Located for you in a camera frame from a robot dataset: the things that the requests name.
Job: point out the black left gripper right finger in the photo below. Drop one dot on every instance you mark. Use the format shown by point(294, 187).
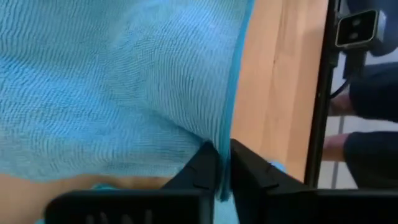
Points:
point(295, 207)

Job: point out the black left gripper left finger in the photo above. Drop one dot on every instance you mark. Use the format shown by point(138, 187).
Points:
point(140, 207)

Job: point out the light blue microfiber towel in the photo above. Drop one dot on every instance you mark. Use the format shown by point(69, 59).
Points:
point(109, 87)

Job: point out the person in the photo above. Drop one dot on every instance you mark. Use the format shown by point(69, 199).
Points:
point(373, 93)

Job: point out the small silver-black depth camera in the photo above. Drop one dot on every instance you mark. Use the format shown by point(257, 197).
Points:
point(357, 28)

